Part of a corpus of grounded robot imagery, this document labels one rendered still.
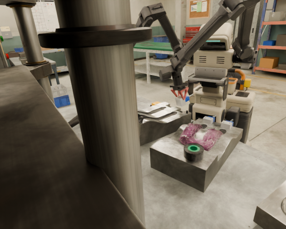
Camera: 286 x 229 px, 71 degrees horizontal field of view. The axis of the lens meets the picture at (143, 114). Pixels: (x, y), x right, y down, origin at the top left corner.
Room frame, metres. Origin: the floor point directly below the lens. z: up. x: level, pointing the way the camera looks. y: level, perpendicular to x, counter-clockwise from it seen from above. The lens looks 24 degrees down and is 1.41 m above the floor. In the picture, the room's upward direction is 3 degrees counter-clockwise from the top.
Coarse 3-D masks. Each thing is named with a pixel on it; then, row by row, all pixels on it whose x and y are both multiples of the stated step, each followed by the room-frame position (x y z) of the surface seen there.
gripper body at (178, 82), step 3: (180, 75) 1.18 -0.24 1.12; (174, 78) 1.17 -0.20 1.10; (177, 78) 1.16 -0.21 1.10; (180, 78) 1.17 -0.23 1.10; (174, 81) 1.17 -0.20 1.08; (177, 81) 1.16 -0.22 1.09; (180, 81) 1.16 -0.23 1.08; (174, 84) 1.17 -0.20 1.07; (177, 84) 1.16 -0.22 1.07; (180, 84) 1.16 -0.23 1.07; (183, 84) 1.16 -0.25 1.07; (186, 84) 1.15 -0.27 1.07; (180, 87) 1.13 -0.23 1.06
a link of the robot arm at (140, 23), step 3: (144, 6) 1.30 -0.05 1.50; (141, 15) 1.31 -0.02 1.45; (138, 18) 1.30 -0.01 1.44; (141, 18) 1.30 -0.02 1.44; (147, 18) 1.23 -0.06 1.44; (150, 18) 1.23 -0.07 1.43; (138, 21) 1.29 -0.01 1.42; (141, 21) 1.27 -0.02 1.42; (147, 21) 1.23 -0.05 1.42; (150, 21) 1.24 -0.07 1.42; (138, 24) 1.28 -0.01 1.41; (141, 24) 1.26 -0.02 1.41; (144, 24) 1.24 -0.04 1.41; (147, 24) 1.24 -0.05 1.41; (150, 24) 1.25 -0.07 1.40
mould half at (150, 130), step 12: (156, 108) 1.24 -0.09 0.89; (168, 108) 1.22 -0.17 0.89; (180, 108) 1.21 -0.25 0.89; (144, 120) 0.97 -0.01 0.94; (156, 120) 1.03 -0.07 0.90; (168, 120) 1.05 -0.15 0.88; (180, 120) 1.08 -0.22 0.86; (144, 132) 0.94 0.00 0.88; (156, 132) 0.98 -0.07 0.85; (168, 132) 1.03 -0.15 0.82
